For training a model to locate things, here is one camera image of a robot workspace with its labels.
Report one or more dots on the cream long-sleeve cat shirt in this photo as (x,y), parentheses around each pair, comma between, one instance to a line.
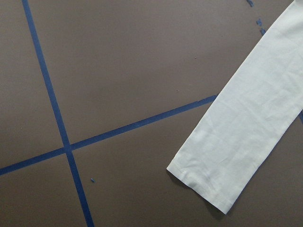
(248,117)

